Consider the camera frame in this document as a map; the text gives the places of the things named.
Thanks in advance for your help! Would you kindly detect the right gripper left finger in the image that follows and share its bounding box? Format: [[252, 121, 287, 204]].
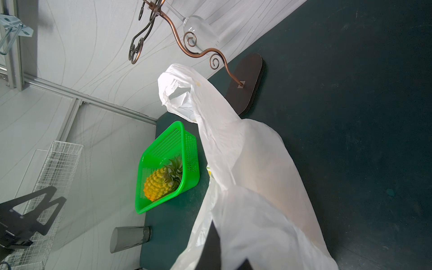
[[195, 222, 221, 270]]

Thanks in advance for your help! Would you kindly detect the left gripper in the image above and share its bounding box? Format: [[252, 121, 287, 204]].
[[1, 186, 66, 260]]

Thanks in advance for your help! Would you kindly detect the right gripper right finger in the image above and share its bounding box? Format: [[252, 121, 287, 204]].
[[237, 259, 253, 270]]

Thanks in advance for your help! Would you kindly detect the white plastic bag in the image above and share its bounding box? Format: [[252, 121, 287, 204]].
[[157, 64, 338, 270]]

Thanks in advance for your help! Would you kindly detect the lying pineapple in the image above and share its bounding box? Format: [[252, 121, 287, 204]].
[[144, 156, 183, 202]]

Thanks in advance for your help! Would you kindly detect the green plastic basket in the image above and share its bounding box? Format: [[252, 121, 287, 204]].
[[135, 121, 200, 214]]

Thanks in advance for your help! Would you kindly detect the bronze scroll hanger stand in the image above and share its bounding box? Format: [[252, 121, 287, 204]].
[[128, 1, 264, 115]]

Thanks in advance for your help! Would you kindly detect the green table mat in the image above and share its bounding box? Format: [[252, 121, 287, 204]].
[[141, 1, 432, 270]]

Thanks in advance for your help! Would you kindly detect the white wire basket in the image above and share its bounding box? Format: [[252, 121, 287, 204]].
[[1, 141, 84, 270]]

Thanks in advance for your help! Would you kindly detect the aluminium cross rail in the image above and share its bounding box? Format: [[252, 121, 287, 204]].
[[0, 65, 158, 126]]

